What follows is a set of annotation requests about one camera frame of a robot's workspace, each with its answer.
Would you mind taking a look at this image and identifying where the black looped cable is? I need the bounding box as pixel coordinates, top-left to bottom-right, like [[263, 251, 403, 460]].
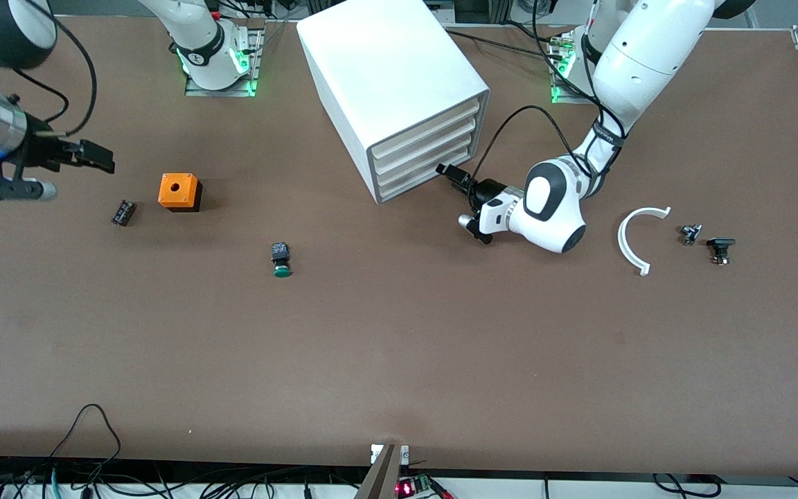
[[49, 404, 123, 479]]

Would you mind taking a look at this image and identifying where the green mushroom push button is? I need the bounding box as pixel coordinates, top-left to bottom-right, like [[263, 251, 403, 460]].
[[271, 241, 294, 279]]

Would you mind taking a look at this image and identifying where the grey brown camera post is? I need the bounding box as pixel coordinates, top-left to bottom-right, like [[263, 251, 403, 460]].
[[354, 444, 403, 499]]

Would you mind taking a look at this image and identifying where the black push button switch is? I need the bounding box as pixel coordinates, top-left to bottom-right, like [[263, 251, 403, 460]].
[[707, 237, 737, 265]]

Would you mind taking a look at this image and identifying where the orange button enclosure box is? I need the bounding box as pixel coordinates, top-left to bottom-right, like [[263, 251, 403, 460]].
[[158, 173, 204, 213]]

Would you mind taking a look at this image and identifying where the white drawer cabinet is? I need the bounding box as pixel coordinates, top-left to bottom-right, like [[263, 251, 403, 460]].
[[296, 0, 492, 206]]

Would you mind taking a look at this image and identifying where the black cable across table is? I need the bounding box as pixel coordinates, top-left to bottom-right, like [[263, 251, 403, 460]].
[[441, 28, 566, 60]]

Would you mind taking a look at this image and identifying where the black cable tangle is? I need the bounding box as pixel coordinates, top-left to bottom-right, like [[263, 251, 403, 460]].
[[0, 454, 372, 499]]

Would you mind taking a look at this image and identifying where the circuit board with red LED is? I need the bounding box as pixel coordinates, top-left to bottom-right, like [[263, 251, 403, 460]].
[[396, 475, 455, 499]]

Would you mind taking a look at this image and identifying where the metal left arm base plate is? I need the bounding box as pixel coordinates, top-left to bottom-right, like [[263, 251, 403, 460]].
[[549, 31, 625, 105]]

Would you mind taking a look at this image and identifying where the white curved plastic bracket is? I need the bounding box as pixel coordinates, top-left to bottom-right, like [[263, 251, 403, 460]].
[[617, 207, 672, 277]]

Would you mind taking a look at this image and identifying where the white plastic drawer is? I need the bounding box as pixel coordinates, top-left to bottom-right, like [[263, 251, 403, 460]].
[[376, 135, 475, 186], [379, 149, 472, 202], [374, 118, 477, 173], [371, 99, 480, 159]]

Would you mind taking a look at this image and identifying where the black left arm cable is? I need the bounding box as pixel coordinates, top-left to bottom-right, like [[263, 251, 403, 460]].
[[472, 104, 625, 182]]

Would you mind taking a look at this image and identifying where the white metal post bracket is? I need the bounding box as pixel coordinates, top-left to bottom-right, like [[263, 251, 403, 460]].
[[370, 444, 410, 465]]

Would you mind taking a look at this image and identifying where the black coiled cable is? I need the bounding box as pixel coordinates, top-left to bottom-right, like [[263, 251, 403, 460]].
[[652, 473, 722, 498]]

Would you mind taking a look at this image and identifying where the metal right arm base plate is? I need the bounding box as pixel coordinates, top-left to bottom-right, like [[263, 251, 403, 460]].
[[184, 26, 265, 98]]

